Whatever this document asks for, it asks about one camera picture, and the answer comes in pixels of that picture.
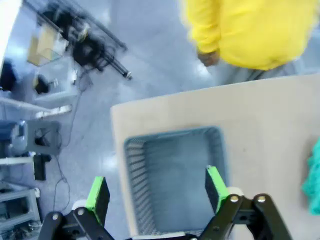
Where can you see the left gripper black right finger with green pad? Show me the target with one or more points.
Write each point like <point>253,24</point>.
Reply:
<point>215,190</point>

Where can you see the grey plastic lattice basket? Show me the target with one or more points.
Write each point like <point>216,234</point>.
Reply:
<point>175,162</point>

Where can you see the black flat board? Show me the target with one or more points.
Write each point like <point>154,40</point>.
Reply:
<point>40,170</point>

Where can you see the person in yellow hoodie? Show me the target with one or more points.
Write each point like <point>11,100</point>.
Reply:
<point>250,30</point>

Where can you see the grey metal shelf frame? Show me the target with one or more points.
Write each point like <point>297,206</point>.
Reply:
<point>15,197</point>

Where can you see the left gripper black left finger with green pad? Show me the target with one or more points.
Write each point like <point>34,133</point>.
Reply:
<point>100,200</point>

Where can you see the blue fabric bundle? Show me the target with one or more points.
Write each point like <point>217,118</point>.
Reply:
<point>10,130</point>

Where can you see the black tripod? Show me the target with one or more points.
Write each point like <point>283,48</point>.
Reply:
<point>117,65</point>

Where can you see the green garment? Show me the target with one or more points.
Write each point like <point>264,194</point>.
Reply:
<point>313,185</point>

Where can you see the grey plastic stool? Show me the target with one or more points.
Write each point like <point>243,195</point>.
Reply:
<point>55,132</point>

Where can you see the person's right hand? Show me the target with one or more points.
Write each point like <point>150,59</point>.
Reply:
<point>208,58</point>

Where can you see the clear plastic storage box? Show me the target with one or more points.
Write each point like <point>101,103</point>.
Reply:
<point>45,42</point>

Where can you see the person's right forearm yellow sleeve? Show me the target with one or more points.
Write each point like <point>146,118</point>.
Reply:
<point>202,30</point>

